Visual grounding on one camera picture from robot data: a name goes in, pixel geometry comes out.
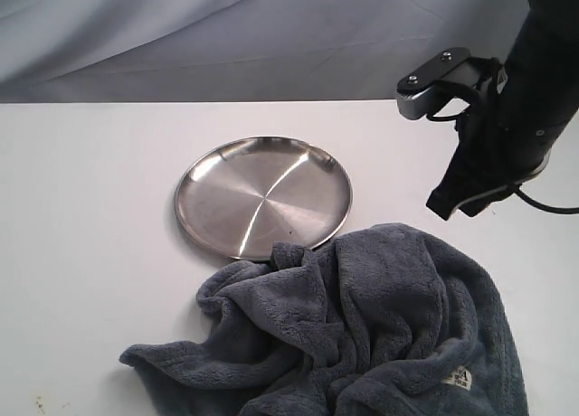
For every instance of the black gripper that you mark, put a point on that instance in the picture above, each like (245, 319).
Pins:
(492, 159)

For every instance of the grey-blue fleece towel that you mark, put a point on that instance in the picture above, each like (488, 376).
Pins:
(389, 320)

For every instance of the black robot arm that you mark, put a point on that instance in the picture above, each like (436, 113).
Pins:
(516, 116)

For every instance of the round stainless steel plate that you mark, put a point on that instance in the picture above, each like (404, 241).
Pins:
(239, 199)

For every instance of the grey backdrop cloth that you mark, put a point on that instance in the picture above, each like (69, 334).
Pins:
(245, 50)

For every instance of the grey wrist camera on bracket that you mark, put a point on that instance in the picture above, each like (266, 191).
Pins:
(431, 86)

